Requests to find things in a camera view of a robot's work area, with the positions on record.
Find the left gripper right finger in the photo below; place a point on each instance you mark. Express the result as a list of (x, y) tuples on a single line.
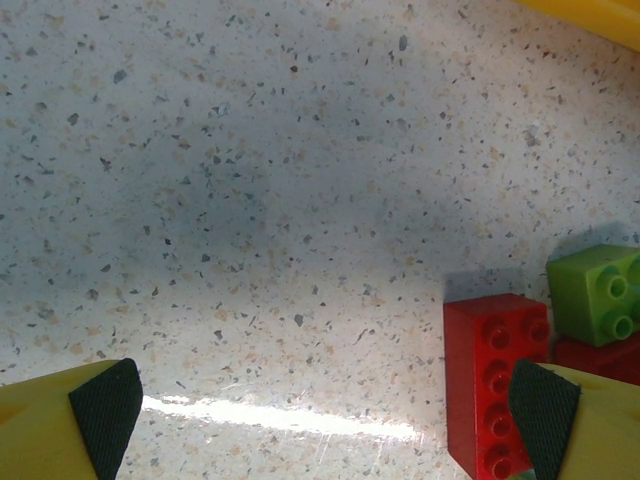
[(590, 435)]

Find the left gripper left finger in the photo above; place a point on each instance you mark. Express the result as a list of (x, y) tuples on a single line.
[(55, 430)]

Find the long red lego brick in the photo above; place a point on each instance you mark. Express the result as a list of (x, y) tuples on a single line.
[(475, 350)]

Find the small green lego brick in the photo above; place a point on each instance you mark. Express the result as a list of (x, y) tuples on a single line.
[(580, 285)]

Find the yellow plastic bin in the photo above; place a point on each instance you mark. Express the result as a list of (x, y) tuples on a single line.
[(600, 15)]

